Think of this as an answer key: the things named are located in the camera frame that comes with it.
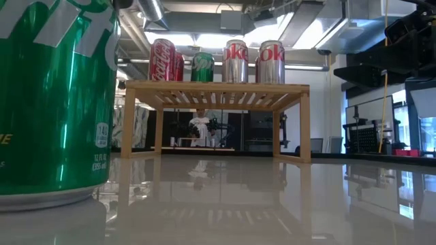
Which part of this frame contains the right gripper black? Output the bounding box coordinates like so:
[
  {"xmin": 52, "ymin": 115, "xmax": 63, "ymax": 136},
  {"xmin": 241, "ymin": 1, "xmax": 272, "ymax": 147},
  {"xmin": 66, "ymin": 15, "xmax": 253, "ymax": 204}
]
[{"xmin": 333, "ymin": 8, "xmax": 436, "ymax": 90}]

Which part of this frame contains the red cola can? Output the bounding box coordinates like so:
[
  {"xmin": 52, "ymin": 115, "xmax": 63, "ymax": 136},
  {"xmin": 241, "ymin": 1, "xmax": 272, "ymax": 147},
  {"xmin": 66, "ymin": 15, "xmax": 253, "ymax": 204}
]
[
  {"xmin": 174, "ymin": 51, "xmax": 185, "ymax": 82},
  {"xmin": 149, "ymin": 38, "xmax": 177, "ymax": 82}
]

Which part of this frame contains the green Sprite can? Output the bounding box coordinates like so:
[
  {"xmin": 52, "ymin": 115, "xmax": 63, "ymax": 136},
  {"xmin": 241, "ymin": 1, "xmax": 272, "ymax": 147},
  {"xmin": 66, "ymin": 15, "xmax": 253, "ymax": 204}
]
[
  {"xmin": 190, "ymin": 52, "xmax": 215, "ymax": 82},
  {"xmin": 0, "ymin": 0, "xmax": 121, "ymax": 212}
]

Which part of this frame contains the silver diet cola can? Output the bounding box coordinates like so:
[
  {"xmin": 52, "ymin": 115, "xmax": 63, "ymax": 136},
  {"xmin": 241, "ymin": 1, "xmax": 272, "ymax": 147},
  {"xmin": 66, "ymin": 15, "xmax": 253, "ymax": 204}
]
[
  {"xmin": 255, "ymin": 39, "xmax": 286, "ymax": 84},
  {"xmin": 221, "ymin": 39, "xmax": 249, "ymax": 84}
]

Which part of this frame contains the slatted wooden shelf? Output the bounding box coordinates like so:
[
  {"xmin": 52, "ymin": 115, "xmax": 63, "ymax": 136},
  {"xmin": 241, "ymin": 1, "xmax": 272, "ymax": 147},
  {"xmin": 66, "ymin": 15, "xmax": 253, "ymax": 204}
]
[{"xmin": 121, "ymin": 80, "xmax": 312, "ymax": 165}]

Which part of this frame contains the whiteboard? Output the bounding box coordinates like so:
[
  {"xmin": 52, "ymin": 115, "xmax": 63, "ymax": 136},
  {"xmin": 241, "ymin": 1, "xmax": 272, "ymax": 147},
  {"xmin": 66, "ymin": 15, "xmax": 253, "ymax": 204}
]
[{"xmin": 345, "ymin": 95, "xmax": 396, "ymax": 125}]

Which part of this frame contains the black pegboard stand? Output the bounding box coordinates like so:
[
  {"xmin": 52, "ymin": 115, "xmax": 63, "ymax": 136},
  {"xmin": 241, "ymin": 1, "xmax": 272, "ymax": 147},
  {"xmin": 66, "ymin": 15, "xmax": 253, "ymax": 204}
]
[{"xmin": 342, "ymin": 105, "xmax": 396, "ymax": 154}]

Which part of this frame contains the grey bin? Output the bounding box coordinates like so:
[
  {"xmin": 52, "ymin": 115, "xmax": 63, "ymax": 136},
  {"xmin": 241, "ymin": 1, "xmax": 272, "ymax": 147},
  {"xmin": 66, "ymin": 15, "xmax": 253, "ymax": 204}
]
[{"xmin": 328, "ymin": 136, "xmax": 344, "ymax": 154}]

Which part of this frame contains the red box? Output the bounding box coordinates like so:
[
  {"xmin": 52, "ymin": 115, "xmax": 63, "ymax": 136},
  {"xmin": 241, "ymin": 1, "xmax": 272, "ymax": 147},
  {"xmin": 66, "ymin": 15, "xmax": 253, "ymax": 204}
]
[{"xmin": 394, "ymin": 148, "xmax": 422, "ymax": 157}]

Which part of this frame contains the grey office chair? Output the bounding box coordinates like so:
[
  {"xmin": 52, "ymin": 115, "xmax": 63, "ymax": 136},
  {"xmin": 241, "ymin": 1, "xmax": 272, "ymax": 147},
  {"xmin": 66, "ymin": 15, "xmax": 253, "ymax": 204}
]
[{"xmin": 295, "ymin": 137, "xmax": 324, "ymax": 154}]

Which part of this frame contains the grey ceiling unit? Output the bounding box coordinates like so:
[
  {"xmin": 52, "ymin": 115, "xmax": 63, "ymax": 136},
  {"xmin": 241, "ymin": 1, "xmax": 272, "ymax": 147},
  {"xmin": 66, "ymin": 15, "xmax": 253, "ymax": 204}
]
[{"xmin": 219, "ymin": 9, "xmax": 245, "ymax": 33}]

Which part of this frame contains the patterned fabric panel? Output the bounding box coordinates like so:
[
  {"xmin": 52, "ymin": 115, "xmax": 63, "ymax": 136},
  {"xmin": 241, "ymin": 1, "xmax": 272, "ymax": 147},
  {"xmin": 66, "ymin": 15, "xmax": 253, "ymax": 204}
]
[{"xmin": 111, "ymin": 104, "xmax": 150, "ymax": 149}]

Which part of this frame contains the black cabinet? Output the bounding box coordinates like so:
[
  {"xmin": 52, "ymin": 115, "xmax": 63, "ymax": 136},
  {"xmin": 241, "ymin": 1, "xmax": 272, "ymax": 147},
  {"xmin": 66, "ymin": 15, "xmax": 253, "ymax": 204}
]
[{"xmin": 226, "ymin": 111, "xmax": 273, "ymax": 152}]

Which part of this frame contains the standing person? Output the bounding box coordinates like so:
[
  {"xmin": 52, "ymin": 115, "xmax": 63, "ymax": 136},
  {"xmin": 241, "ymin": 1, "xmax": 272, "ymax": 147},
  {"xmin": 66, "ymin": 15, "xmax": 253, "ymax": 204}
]
[{"xmin": 188, "ymin": 108, "xmax": 215, "ymax": 148}]

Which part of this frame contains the silver ventilation duct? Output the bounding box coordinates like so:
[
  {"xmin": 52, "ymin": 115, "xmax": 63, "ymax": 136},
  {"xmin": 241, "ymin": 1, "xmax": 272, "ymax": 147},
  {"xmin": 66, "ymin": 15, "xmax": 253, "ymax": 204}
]
[{"xmin": 134, "ymin": 0, "xmax": 170, "ymax": 31}]

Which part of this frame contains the white ceiling duct box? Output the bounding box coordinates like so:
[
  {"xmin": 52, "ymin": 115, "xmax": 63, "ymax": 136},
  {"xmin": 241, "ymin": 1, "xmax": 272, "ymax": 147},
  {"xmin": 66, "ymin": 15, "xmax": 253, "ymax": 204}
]
[{"xmin": 315, "ymin": 0, "xmax": 418, "ymax": 55}]

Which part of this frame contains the black aluminium table frame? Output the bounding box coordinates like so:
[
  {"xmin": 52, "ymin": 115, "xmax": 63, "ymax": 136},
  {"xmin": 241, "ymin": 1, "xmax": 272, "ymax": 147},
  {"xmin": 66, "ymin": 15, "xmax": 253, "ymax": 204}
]
[{"xmin": 110, "ymin": 145, "xmax": 436, "ymax": 167}]

